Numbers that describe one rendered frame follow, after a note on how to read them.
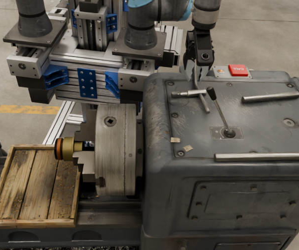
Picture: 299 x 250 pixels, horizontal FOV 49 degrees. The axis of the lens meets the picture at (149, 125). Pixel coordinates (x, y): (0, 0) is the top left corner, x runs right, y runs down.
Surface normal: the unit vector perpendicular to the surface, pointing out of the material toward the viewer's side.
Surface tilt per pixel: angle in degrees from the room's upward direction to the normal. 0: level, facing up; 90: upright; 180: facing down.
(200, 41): 28
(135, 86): 90
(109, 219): 0
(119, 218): 0
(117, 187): 90
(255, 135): 0
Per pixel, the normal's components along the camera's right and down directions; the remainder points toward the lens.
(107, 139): 0.07, -0.24
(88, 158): 0.04, -0.79
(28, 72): -0.13, 0.69
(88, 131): 0.07, 0.13
